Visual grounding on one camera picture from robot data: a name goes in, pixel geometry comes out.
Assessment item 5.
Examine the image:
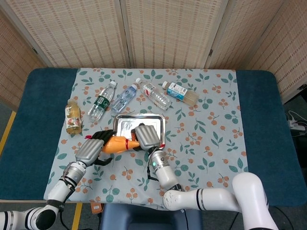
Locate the teal padded table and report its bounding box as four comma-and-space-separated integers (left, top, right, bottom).
0, 68, 307, 208

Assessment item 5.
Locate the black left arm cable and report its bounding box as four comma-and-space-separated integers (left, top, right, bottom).
59, 167, 75, 230

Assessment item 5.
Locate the woven folding screen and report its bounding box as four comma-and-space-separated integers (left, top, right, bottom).
0, 0, 307, 113

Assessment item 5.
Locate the blue tinted water bottle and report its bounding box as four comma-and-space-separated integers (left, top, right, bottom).
111, 83, 139, 114

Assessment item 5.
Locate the clear water bottle red label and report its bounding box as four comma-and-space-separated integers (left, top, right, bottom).
135, 78, 172, 111

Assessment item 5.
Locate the white power strip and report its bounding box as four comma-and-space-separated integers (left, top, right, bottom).
287, 119, 307, 131

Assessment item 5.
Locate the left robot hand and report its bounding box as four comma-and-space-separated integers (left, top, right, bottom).
75, 129, 116, 166

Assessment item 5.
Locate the rectangular metal tray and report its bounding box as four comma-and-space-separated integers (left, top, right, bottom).
112, 114, 166, 149

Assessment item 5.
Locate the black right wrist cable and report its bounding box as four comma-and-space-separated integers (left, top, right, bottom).
146, 153, 159, 182

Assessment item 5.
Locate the yellow juice bottle floral label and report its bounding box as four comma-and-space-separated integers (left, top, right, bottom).
65, 98, 83, 135

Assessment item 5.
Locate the small orange box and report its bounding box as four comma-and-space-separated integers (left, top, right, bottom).
90, 202, 103, 214

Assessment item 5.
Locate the clear water bottle green label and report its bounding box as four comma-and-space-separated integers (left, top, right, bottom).
88, 80, 118, 122

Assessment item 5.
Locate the orange rubber toy chicken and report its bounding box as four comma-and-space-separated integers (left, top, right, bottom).
85, 130, 141, 154

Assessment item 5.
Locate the tea bottle blue label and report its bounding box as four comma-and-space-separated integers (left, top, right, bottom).
162, 80, 200, 106

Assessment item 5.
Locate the floral print tablecloth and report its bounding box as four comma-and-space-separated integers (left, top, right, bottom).
43, 68, 249, 204

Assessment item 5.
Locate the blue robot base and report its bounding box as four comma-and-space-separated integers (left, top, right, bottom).
99, 203, 203, 230

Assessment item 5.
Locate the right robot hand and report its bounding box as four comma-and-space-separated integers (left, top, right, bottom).
130, 123, 166, 153

